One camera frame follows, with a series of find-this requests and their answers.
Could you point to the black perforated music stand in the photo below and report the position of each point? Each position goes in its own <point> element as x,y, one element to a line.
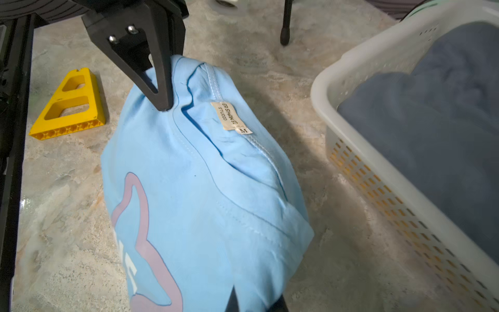
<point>286,26</point>

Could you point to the yellow triangular toy block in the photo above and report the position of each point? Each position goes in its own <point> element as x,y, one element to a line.
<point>75,106</point>

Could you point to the light blue t-shirt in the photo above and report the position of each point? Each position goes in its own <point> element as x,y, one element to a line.
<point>202,199</point>

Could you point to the grey t-shirt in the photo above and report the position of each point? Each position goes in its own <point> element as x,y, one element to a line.
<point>438,126</point>

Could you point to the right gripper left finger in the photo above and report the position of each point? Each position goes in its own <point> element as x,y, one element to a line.
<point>233,304</point>

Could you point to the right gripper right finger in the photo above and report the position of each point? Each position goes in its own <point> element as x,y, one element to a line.
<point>279,306</point>

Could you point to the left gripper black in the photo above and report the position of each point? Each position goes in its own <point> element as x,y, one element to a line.
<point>135,36</point>

